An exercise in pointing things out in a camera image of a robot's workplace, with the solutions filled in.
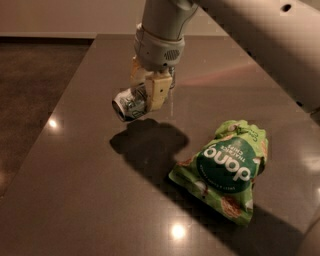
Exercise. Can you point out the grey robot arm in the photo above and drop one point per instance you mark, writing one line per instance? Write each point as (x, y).
(283, 37)

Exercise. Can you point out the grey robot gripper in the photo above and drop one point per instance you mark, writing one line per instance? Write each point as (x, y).
(156, 53)

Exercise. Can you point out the tall silver standing can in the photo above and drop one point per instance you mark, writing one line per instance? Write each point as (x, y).
(172, 74)

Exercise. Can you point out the green dang chips bag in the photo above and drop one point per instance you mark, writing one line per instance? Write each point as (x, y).
(223, 172)

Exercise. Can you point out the silver green 7up can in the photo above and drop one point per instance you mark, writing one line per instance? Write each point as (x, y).
(131, 103)

